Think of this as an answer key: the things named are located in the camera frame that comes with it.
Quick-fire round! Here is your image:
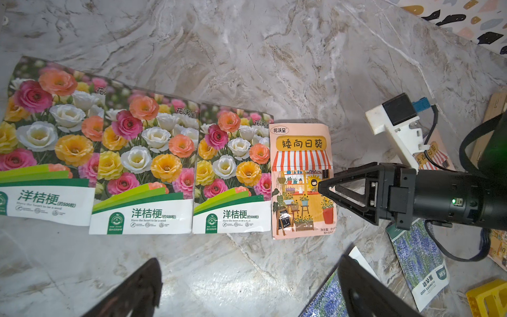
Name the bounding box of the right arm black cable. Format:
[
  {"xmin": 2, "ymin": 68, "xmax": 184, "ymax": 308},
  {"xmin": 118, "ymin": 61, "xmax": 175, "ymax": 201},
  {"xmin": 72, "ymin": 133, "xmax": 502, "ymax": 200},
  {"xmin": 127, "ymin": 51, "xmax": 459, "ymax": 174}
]
[{"xmin": 422, "ymin": 219, "xmax": 492, "ymax": 263}]

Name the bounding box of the wooden chessboard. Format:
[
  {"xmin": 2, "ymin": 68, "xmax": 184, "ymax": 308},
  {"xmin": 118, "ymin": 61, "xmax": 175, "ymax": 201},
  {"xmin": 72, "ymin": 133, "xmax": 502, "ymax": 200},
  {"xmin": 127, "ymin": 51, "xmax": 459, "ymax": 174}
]
[{"xmin": 469, "ymin": 88, "xmax": 507, "ymax": 167}]

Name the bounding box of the sunflower seed packet pink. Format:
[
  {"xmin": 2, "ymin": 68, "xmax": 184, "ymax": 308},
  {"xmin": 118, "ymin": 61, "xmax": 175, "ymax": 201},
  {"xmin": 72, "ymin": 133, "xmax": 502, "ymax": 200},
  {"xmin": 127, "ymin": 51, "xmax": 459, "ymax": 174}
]
[
  {"xmin": 269, "ymin": 123, "xmax": 337, "ymax": 240},
  {"xmin": 488, "ymin": 230, "xmax": 507, "ymax": 271},
  {"xmin": 414, "ymin": 129, "xmax": 455, "ymax": 170}
]

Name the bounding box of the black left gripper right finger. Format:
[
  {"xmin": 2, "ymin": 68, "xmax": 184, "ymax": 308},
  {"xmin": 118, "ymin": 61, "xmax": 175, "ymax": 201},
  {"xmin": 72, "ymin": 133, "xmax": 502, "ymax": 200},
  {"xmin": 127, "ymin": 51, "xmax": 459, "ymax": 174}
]
[{"xmin": 337, "ymin": 255, "xmax": 420, "ymax": 316}]

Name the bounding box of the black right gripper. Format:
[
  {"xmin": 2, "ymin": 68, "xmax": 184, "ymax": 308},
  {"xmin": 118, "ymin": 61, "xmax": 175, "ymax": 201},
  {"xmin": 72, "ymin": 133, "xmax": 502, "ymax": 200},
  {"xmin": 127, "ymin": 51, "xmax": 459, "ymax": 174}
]
[{"xmin": 318, "ymin": 162, "xmax": 417, "ymax": 231}]

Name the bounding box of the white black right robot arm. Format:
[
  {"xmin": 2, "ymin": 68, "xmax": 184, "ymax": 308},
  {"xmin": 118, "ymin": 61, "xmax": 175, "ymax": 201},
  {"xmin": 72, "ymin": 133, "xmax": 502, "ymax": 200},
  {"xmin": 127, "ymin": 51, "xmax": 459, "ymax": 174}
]
[{"xmin": 318, "ymin": 114, "xmax": 506, "ymax": 231}]

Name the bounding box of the yellow plastic frame tool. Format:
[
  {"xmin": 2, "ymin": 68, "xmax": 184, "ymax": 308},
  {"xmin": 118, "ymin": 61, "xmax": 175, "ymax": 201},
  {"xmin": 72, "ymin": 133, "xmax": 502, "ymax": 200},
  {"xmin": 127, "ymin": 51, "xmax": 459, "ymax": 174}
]
[{"xmin": 466, "ymin": 279, "xmax": 506, "ymax": 317}]

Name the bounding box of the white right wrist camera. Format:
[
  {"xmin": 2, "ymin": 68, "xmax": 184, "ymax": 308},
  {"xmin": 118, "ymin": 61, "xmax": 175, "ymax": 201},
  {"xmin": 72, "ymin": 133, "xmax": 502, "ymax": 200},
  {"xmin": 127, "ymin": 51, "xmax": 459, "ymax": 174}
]
[{"xmin": 365, "ymin": 92, "xmax": 429, "ymax": 170}]

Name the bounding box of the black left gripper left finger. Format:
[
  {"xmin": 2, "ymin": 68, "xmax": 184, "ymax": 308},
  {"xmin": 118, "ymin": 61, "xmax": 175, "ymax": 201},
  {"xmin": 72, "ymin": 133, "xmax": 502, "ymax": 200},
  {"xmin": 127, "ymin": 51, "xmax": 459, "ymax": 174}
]
[{"xmin": 84, "ymin": 258, "xmax": 162, "ymax": 316}]

